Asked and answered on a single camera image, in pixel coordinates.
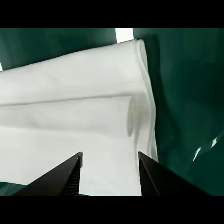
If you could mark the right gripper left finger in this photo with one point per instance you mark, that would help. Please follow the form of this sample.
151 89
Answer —
58 181

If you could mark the white shirt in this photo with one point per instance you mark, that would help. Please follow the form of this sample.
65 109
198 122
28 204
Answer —
73 110

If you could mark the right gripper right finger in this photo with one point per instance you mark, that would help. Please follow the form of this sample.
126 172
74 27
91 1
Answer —
160 181

